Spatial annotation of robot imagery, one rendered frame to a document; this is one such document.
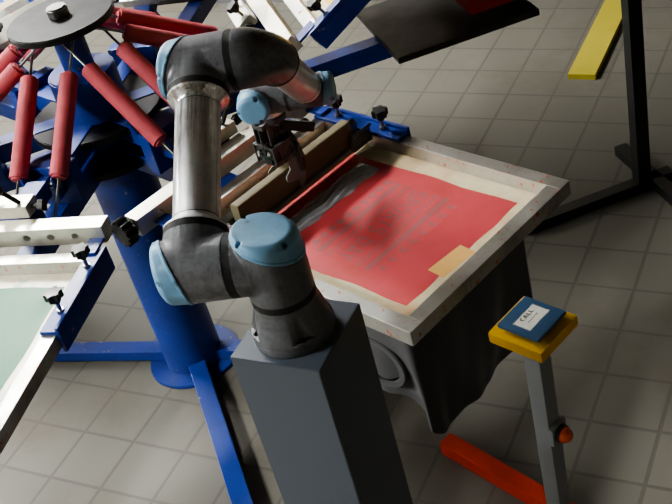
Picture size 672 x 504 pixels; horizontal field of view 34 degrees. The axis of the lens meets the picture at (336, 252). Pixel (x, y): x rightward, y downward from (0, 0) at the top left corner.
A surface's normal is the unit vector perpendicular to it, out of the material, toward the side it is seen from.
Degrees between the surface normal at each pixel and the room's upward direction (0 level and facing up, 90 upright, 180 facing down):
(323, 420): 90
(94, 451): 0
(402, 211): 0
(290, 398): 90
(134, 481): 0
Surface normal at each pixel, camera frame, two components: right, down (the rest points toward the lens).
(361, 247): -0.22, -0.78
